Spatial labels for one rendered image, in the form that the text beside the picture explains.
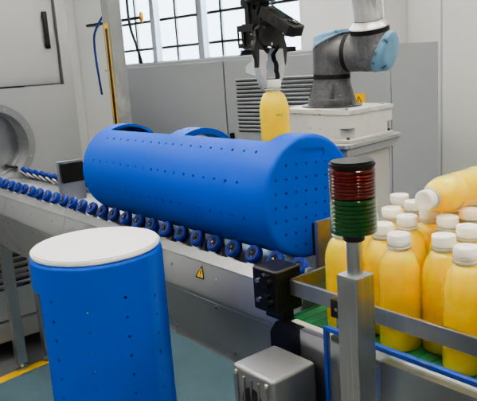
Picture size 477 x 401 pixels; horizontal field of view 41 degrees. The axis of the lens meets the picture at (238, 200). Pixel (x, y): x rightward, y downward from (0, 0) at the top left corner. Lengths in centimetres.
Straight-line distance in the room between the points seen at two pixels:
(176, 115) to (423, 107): 155
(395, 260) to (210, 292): 64
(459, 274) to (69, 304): 75
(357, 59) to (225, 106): 193
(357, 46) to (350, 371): 119
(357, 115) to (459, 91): 250
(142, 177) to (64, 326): 56
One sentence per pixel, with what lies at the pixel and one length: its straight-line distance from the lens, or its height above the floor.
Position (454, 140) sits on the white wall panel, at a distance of 441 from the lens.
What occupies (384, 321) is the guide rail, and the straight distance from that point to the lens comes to 111.
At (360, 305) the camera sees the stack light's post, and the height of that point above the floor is 106.
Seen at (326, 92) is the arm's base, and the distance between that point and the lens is 199.
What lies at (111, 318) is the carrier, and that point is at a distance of 133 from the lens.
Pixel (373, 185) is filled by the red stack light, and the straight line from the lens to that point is 86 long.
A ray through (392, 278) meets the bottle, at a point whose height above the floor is 103.
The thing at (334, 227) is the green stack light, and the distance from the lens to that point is 87.
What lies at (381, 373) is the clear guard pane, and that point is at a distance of 106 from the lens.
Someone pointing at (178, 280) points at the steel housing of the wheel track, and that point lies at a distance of 171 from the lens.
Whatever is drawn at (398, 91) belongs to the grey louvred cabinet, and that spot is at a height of 122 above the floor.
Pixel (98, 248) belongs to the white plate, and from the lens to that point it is 137.
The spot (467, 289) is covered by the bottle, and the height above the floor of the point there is 104.
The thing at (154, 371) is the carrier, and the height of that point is 76.
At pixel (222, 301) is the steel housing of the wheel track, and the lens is 157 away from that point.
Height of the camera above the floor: 139
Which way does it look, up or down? 12 degrees down
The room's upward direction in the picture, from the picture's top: 4 degrees counter-clockwise
